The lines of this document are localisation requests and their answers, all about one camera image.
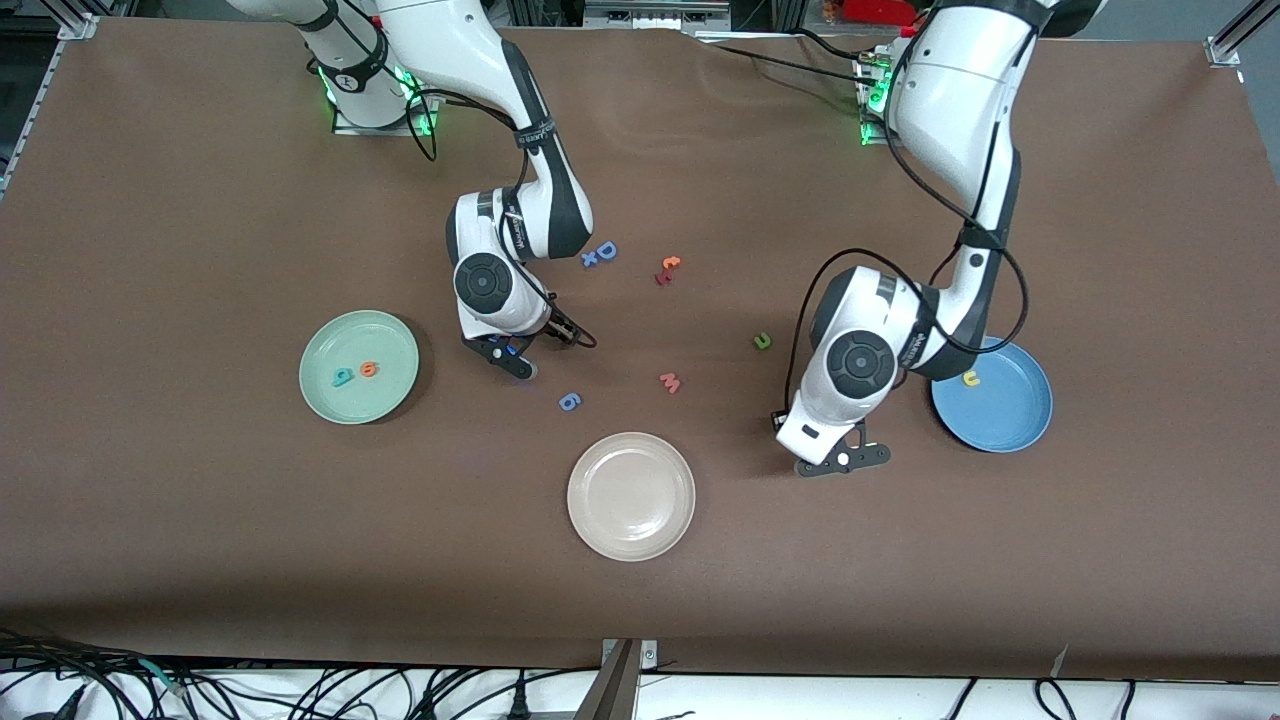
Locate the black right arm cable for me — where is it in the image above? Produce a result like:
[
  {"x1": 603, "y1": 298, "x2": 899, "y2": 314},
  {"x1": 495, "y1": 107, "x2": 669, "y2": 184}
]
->
[{"x1": 405, "y1": 85, "x2": 601, "y2": 351}]

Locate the blue plate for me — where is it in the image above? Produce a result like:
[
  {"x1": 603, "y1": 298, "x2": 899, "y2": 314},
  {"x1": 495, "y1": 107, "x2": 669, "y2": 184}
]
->
[{"x1": 931, "y1": 336, "x2": 1054, "y2": 454}]

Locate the beige plate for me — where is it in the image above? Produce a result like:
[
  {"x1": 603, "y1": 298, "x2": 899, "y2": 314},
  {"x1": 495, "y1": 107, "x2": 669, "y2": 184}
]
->
[{"x1": 567, "y1": 432, "x2": 697, "y2": 563}]

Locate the aluminium corner extrusion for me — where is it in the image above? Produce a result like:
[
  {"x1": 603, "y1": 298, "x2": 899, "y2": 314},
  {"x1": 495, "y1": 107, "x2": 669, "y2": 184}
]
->
[{"x1": 1205, "y1": 0, "x2": 1280, "y2": 69}]

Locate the aluminium frame with sockets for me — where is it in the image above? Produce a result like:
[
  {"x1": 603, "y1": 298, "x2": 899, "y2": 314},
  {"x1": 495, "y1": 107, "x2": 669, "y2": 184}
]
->
[{"x1": 583, "y1": 0, "x2": 733, "y2": 31}]

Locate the brown table cover sheet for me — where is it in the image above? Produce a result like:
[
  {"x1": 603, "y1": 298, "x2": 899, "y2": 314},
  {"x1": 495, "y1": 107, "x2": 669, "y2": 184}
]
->
[{"x1": 0, "y1": 15, "x2": 1280, "y2": 683}]

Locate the metal table clamp bracket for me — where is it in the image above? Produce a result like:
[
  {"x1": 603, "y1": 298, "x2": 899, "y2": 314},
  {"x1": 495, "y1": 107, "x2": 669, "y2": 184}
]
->
[{"x1": 598, "y1": 638, "x2": 659, "y2": 720}]

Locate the teal tipped cable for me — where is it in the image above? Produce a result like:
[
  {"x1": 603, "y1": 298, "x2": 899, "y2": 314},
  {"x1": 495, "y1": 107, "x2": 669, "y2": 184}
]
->
[{"x1": 130, "y1": 655, "x2": 191, "y2": 698}]

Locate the light green plate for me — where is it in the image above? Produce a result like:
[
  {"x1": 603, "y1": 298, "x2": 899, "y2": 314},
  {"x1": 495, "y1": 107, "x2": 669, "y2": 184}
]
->
[{"x1": 299, "y1": 310, "x2": 420, "y2": 426}]

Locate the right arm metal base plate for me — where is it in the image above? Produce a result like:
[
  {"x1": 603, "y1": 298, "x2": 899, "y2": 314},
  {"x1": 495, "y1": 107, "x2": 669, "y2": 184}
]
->
[{"x1": 332, "y1": 60, "x2": 442, "y2": 136}]

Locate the red box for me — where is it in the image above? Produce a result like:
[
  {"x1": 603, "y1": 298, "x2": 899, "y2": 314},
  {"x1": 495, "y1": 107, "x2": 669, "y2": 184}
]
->
[{"x1": 838, "y1": 0, "x2": 926, "y2": 26}]

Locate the black base supply cable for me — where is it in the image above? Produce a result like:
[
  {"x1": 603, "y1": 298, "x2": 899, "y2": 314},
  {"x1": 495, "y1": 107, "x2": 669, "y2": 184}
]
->
[{"x1": 700, "y1": 42, "x2": 876, "y2": 86}]

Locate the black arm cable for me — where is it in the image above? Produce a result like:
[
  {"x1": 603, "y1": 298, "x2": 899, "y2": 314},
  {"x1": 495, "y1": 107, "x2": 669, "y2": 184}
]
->
[
  {"x1": 405, "y1": 85, "x2": 601, "y2": 351},
  {"x1": 784, "y1": 20, "x2": 1031, "y2": 413}
]

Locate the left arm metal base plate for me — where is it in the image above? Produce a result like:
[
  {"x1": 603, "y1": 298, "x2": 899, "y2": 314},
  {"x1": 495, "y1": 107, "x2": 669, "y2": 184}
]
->
[{"x1": 858, "y1": 50, "x2": 901, "y2": 148}]

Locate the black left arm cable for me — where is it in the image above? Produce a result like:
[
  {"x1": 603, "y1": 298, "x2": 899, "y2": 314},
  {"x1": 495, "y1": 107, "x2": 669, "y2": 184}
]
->
[{"x1": 784, "y1": 20, "x2": 1031, "y2": 413}]

